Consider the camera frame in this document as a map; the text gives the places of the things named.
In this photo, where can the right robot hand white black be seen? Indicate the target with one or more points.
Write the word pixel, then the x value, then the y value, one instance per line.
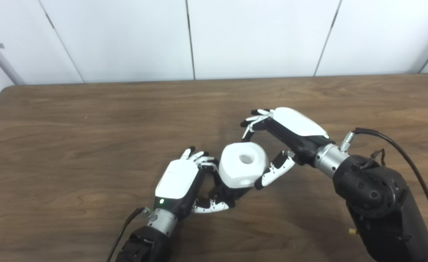
pixel 297 125

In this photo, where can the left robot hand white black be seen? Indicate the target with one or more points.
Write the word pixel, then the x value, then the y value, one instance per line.
pixel 179 178

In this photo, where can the black flanged holder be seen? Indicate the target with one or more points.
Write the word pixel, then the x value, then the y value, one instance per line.
pixel 232 193

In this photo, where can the round white piece with holes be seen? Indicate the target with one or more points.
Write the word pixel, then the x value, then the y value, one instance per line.
pixel 244 163

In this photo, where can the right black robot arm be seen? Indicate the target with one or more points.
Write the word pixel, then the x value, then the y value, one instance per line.
pixel 381 203

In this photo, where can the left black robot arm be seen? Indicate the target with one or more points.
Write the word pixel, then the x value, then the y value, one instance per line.
pixel 152 240

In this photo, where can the grey wall corner post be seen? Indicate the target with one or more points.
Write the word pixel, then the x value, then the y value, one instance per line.
pixel 1 56

